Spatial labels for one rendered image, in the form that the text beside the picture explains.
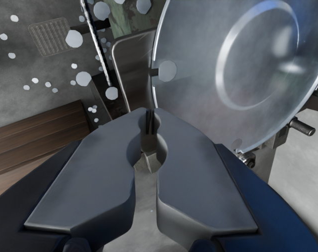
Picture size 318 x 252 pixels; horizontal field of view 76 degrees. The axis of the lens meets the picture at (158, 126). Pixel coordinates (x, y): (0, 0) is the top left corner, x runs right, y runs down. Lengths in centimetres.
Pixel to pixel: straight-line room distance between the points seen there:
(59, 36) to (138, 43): 63
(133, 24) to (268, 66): 20
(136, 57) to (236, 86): 13
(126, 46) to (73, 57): 80
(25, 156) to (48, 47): 38
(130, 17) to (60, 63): 69
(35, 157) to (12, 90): 36
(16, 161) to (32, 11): 54
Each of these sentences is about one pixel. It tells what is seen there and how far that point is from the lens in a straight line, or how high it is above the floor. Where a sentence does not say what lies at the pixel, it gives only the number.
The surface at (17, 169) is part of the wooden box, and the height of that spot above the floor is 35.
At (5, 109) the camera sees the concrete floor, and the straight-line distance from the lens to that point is 108.
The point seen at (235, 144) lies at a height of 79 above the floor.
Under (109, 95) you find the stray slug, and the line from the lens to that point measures 35.
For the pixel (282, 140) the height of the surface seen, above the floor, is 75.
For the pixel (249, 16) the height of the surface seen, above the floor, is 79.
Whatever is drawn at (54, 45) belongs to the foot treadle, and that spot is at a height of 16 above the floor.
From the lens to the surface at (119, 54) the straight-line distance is 20.
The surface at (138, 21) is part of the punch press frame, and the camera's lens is 34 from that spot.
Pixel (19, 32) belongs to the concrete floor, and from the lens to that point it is 98.
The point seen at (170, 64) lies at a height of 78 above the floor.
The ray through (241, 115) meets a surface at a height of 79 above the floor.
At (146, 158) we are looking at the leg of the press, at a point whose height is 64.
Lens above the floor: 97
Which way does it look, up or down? 50 degrees down
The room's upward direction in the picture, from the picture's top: 140 degrees clockwise
